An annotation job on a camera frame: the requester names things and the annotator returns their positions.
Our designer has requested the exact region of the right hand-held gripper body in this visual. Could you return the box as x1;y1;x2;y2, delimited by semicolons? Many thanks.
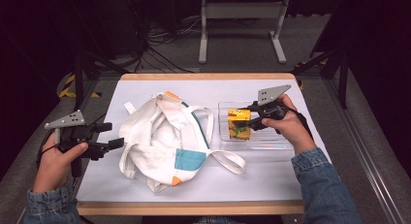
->
246;83;293;133

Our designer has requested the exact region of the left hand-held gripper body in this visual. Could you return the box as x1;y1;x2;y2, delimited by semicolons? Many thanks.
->
44;109;112;178

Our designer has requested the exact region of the yellow printed box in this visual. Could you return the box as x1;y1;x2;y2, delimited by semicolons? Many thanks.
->
227;108;252;142

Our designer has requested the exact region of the clear plastic tray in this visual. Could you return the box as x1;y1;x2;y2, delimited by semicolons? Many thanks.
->
217;100;296;151

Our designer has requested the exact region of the white patterned tote bag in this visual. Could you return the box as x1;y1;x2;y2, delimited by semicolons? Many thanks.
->
117;90;248;195

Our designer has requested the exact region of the person's right hand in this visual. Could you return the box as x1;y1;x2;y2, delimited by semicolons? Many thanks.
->
260;93;318;156

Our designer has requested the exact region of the person's left hand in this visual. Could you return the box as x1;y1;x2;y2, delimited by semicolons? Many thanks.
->
32;132;89;195

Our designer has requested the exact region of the yellow black hazard tape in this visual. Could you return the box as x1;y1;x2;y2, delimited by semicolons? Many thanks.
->
57;73;103;99

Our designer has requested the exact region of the wooden table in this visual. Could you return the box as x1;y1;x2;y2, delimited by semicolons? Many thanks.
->
76;72;305;216

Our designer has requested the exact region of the black tripod stand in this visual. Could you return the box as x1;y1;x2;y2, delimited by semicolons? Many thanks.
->
71;48;131;112

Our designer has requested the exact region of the white table sheet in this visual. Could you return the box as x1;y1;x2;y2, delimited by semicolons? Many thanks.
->
76;79;332;203

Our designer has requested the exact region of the black metal stand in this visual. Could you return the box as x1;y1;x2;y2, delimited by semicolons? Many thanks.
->
290;39;351;111

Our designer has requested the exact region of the white metal stand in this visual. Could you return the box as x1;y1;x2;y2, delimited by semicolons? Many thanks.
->
198;0;291;65

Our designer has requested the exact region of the black right gripper strap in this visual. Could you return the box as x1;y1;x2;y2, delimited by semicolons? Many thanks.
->
283;106;314;142

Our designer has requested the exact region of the aluminium floor rail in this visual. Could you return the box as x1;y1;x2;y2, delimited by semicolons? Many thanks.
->
323;78;405;224

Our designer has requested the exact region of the bundle of black cables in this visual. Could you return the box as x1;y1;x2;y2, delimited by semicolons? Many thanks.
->
127;0;202;74

